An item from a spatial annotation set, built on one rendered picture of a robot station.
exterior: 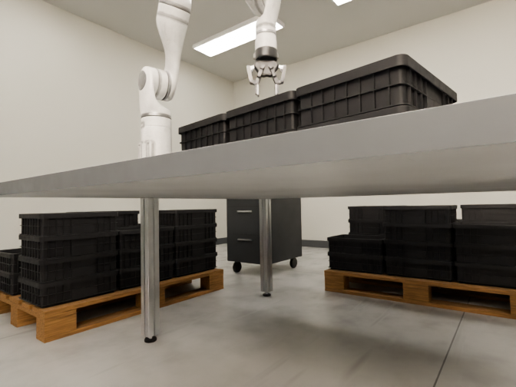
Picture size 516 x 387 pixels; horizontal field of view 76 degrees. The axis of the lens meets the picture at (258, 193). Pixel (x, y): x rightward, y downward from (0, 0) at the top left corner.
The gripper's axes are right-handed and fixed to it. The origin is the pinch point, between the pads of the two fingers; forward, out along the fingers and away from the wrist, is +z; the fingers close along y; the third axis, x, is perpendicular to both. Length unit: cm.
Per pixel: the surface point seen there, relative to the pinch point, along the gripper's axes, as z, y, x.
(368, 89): 12.4, 22.5, -36.4
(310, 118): 15.9, 10.8, -24.8
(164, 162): 31, -18, -59
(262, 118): 12.3, -1.9, -12.2
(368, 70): 8.4, 22.1, -37.5
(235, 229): 60, -26, 190
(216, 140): 15.5, -17.7, 3.5
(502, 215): 48, 152, 102
